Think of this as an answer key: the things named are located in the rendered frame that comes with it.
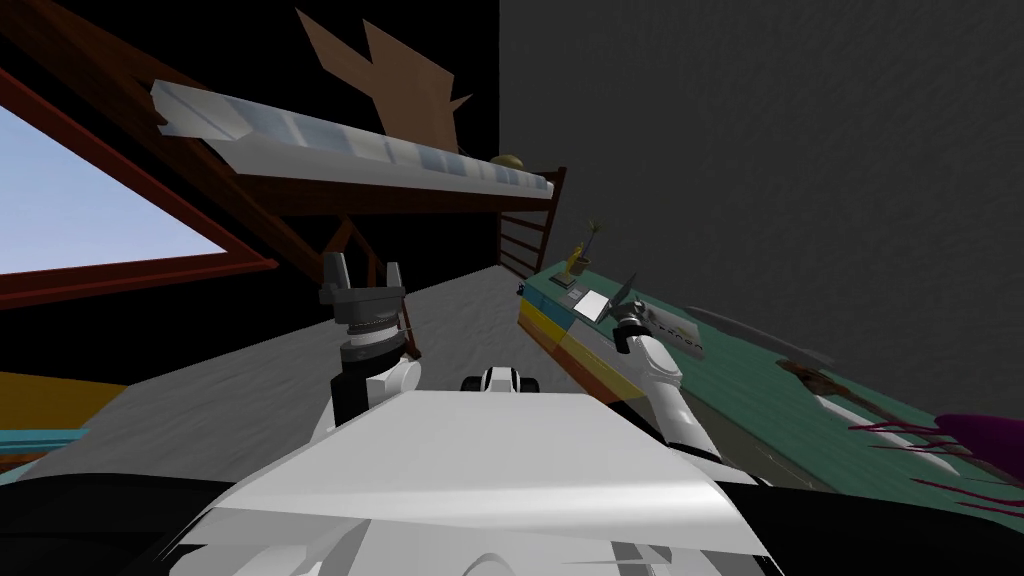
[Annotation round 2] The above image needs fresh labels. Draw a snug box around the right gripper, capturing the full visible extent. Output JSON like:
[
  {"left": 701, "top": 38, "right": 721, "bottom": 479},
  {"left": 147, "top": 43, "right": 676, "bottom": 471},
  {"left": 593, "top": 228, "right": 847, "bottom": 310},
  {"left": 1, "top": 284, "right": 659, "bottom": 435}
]
[{"left": 606, "top": 272, "right": 641, "bottom": 323}]

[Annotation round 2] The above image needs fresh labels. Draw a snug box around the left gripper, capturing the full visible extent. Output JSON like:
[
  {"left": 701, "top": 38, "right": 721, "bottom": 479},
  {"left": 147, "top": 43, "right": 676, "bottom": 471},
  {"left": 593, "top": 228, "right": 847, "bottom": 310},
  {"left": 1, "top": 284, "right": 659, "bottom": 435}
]
[{"left": 318, "top": 252, "right": 407, "bottom": 328}]

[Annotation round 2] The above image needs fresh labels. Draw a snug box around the potted plant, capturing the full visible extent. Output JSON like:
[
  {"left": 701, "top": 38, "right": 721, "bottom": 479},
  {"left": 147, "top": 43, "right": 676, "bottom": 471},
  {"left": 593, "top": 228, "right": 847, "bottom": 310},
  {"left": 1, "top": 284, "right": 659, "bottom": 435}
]
[{"left": 577, "top": 219, "right": 607, "bottom": 278}]

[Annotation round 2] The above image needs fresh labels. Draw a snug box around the yellow statuette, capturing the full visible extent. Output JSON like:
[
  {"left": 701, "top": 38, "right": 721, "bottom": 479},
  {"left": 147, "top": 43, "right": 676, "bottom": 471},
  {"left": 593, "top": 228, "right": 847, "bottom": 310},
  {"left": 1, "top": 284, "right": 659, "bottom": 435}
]
[{"left": 550, "top": 243, "right": 584, "bottom": 291}]

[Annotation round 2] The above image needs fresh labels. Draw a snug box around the grey flat box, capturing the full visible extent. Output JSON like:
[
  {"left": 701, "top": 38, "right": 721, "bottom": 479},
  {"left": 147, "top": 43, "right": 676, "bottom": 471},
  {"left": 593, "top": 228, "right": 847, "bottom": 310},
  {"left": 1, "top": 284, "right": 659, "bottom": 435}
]
[{"left": 646, "top": 310, "right": 707, "bottom": 361}]

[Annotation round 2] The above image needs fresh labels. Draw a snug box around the green-topped desk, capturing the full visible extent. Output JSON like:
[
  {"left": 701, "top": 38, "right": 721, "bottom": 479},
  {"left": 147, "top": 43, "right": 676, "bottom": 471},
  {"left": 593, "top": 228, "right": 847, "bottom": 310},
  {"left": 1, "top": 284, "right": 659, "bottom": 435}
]
[{"left": 515, "top": 259, "right": 1024, "bottom": 517}]

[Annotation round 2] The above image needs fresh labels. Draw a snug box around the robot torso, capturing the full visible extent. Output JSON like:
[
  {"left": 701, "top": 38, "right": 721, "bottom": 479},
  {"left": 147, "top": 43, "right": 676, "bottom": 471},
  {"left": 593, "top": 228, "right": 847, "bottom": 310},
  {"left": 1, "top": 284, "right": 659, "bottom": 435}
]
[{"left": 163, "top": 366, "right": 789, "bottom": 576}]

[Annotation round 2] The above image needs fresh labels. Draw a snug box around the red-framed window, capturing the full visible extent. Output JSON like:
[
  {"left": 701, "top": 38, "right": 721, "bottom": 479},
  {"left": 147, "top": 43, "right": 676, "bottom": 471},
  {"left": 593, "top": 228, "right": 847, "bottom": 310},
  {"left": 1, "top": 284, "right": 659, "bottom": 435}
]
[{"left": 0, "top": 67, "right": 280, "bottom": 312}]

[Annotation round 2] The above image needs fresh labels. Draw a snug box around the orange and teal furniture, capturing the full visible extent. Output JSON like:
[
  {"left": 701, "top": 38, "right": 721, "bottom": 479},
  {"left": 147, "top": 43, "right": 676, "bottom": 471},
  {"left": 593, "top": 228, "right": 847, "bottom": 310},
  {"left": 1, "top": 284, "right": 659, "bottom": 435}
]
[{"left": 0, "top": 371, "right": 131, "bottom": 475}]

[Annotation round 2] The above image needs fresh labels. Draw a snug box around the purple spiky object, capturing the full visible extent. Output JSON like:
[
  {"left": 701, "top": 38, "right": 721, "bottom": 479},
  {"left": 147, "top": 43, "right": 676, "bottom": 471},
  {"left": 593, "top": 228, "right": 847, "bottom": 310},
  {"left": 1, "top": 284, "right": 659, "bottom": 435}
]
[{"left": 846, "top": 411, "right": 1024, "bottom": 517}]

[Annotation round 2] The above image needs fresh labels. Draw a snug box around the brown jagged wall picture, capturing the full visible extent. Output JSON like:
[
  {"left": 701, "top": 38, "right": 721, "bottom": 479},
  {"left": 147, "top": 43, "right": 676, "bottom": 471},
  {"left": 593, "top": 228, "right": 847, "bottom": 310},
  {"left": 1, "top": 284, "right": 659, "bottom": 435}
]
[{"left": 294, "top": 7, "right": 475, "bottom": 155}]

